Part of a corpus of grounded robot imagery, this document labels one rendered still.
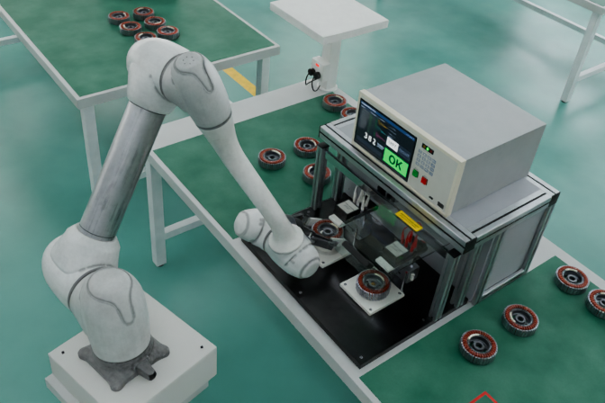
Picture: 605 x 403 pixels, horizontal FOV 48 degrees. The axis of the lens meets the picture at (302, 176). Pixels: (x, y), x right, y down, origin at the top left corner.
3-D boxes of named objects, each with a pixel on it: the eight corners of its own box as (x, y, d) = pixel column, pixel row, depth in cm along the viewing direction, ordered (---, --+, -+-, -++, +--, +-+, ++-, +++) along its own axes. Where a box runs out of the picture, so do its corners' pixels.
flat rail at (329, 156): (449, 263, 198) (452, 255, 197) (320, 155, 236) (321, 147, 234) (452, 262, 199) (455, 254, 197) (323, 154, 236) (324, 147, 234)
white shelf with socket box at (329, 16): (312, 133, 292) (323, 37, 264) (265, 94, 314) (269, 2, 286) (373, 111, 310) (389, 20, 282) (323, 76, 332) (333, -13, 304)
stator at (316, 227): (324, 252, 225) (325, 244, 223) (303, 233, 232) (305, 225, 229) (349, 240, 231) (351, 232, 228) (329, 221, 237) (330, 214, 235)
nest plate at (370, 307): (369, 316, 211) (370, 313, 211) (339, 285, 220) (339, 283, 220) (403, 296, 219) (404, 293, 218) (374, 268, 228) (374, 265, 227)
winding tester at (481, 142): (446, 218, 198) (461, 162, 186) (350, 143, 225) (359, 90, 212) (528, 175, 218) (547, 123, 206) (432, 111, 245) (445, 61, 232)
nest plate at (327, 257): (321, 268, 226) (322, 265, 225) (295, 242, 235) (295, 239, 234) (356, 252, 234) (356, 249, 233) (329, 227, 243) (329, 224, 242)
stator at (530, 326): (528, 309, 222) (531, 302, 219) (541, 337, 213) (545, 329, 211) (495, 310, 220) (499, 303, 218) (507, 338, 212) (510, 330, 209)
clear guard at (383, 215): (380, 292, 188) (383, 278, 184) (327, 242, 202) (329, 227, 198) (459, 249, 204) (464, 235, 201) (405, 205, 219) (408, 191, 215)
